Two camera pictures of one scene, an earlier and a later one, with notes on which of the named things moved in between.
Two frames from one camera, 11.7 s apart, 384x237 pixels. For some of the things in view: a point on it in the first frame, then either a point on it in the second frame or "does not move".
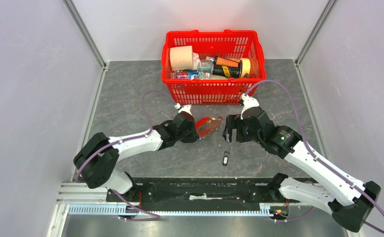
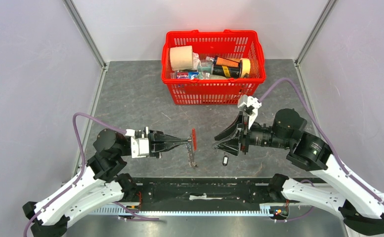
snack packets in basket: x=189 y=74 does not move
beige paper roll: x=181 y=58 does not move
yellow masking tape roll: x=244 y=68 does not move
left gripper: x=193 y=138 -> x=159 y=142
